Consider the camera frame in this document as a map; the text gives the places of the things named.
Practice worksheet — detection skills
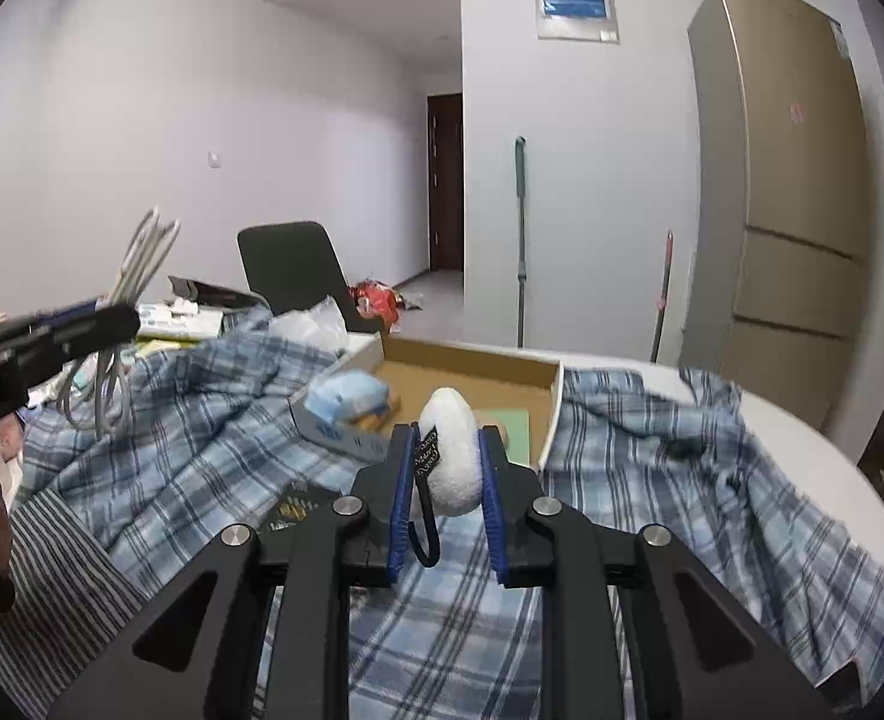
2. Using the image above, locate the white cable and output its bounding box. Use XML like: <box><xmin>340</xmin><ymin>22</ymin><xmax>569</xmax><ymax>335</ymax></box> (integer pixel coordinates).
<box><xmin>54</xmin><ymin>205</ymin><xmax>183</xmax><ymax>437</ymax></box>

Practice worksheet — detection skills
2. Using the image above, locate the red plastic bag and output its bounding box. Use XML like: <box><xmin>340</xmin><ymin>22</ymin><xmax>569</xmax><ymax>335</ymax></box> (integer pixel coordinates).
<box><xmin>349</xmin><ymin>280</ymin><xmax>401</xmax><ymax>332</ymax></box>

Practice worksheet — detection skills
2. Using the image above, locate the dark wooden door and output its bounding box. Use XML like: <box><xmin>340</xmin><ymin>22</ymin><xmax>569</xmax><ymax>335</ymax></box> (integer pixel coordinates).
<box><xmin>427</xmin><ymin>93</ymin><xmax>465</xmax><ymax>271</ymax></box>

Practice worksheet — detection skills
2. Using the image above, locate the grey striped cloth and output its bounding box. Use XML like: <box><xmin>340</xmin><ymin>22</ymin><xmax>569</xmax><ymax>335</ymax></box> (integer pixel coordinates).
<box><xmin>0</xmin><ymin>491</ymin><xmax>149</xmax><ymax>718</ymax></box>

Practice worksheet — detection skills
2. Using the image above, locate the white tissue box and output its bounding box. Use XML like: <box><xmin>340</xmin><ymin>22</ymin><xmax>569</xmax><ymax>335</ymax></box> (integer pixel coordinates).
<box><xmin>137</xmin><ymin>298</ymin><xmax>224</xmax><ymax>341</ymax></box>

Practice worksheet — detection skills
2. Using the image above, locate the clear plastic bag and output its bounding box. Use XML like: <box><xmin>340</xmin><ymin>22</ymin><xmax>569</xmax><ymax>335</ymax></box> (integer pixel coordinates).
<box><xmin>269</xmin><ymin>296</ymin><xmax>350</xmax><ymax>355</ymax></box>

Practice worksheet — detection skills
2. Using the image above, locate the pink broom handle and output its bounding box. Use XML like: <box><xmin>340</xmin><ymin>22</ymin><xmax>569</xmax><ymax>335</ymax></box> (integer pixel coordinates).
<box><xmin>648</xmin><ymin>229</ymin><xmax>675</xmax><ymax>364</ymax></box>

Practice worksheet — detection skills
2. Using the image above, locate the blue Babycare wipes pack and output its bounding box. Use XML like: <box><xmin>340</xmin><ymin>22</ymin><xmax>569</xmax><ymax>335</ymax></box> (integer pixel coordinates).
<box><xmin>304</xmin><ymin>371</ymin><xmax>389</xmax><ymax>424</ymax></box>

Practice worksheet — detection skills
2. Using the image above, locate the open cardboard box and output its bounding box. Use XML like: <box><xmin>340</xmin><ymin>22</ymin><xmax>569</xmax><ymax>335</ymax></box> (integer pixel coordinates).
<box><xmin>289</xmin><ymin>333</ymin><xmax>564</xmax><ymax>472</ymax></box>

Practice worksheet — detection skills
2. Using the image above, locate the small black box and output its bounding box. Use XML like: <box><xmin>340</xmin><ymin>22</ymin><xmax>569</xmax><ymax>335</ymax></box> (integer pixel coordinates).
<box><xmin>258</xmin><ymin>479</ymin><xmax>341</xmax><ymax>535</ymax></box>

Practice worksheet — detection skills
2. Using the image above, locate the blue plaid shirt cloth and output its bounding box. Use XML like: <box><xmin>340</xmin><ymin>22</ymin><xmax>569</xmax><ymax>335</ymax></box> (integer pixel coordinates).
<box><xmin>12</xmin><ymin>309</ymin><xmax>884</xmax><ymax>718</ymax></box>

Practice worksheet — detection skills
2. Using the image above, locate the black office chair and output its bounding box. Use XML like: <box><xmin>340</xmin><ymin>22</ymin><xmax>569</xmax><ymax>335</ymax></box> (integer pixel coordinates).
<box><xmin>236</xmin><ymin>221</ymin><xmax>386</xmax><ymax>333</ymax></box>

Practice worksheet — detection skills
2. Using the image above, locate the gold refrigerator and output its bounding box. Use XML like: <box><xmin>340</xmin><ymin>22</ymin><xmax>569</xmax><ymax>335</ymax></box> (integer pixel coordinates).
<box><xmin>679</xmin><ymin>0</ymin><xmax>874</xmax><ymax>431</ymax></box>

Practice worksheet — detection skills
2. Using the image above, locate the yellow blue battery pack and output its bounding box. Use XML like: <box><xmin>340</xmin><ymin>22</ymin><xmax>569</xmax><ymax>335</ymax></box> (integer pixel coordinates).
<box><xmin>354</xmin><ymin>394</ymin><xmax>401</xmax><ymax>434</ymax></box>

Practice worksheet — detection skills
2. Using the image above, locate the green mop handle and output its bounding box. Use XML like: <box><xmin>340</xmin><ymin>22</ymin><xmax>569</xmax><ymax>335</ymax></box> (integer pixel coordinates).
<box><xmin>513</xmin><ymin>135</ymin><xmax>528</xmax><ymax>348</ymax></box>

